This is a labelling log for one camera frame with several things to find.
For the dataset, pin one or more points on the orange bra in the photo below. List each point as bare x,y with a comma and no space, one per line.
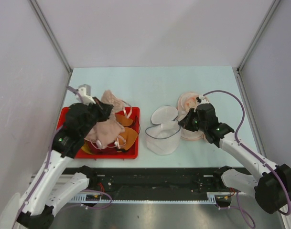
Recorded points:
129,136

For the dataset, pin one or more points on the white mesh laundry bag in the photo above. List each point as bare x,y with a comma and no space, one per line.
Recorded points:
163,137

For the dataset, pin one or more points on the left aluminium frame post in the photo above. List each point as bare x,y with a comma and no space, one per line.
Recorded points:
50,34

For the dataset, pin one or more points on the dark red bra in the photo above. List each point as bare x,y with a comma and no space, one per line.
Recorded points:
109,150

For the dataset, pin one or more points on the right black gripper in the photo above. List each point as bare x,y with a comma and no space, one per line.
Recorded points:
185,122

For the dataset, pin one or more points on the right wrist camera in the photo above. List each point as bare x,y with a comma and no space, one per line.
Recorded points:
201,99

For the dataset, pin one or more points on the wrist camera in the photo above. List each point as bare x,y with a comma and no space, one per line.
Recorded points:
83,94
201,99

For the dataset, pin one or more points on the aluminium frame post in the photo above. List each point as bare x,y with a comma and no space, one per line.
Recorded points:
50,34
259,33

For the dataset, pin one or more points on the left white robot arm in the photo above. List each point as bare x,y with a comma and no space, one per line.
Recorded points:
39,204

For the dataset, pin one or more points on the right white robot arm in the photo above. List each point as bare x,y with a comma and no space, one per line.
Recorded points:
267,182

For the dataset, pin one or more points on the pink tulip laundry bag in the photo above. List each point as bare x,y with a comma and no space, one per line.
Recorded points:
185,102

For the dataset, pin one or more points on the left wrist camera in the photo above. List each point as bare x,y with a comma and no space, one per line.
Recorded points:
83,94

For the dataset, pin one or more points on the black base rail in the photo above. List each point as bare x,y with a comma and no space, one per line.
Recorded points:
157,184

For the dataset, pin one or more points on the mustard yellow garment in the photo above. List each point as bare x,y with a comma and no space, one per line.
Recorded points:
86,149

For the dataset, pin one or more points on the pink lace bra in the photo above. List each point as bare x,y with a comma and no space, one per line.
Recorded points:
108,132

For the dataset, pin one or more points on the right aluminium frame post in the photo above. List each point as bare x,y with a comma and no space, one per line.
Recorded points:
259,33

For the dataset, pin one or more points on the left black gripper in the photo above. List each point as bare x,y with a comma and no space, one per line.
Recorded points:
104,109

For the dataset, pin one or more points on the red plastic bin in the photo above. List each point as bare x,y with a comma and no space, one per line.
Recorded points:
131,154

